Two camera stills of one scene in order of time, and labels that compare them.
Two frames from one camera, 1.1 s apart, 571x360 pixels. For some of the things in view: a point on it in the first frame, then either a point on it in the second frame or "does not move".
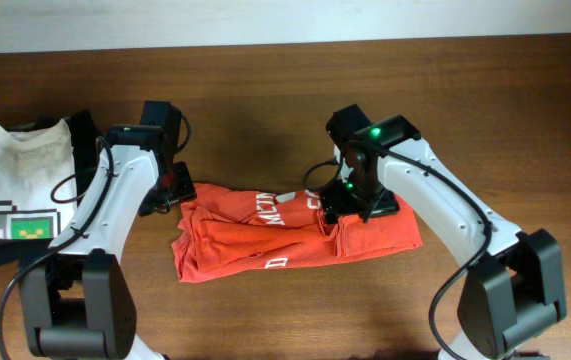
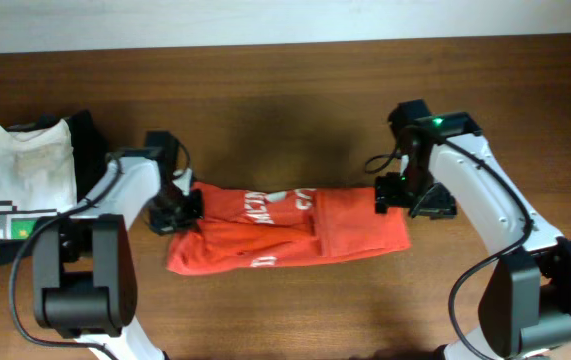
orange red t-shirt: [220, 231] does not move
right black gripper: [334, 201] to [436, 205]
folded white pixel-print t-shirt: [16, 174] does not move
